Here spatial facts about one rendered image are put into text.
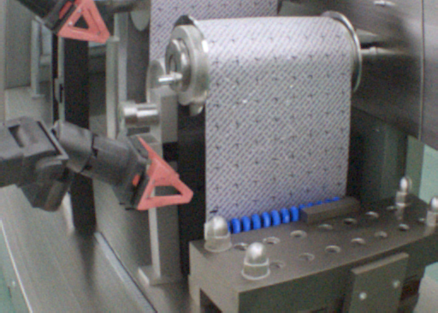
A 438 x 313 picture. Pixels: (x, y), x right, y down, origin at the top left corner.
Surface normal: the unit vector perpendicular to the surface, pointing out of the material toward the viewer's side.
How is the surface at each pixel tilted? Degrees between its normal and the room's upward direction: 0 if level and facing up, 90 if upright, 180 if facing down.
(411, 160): 90
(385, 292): 90
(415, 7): 90
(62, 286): 0
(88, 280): 0
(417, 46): 90
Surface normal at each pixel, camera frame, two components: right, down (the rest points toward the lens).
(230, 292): -0.92, 0.13
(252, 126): 0.40, 0.29
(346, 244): 0.00, -0.95
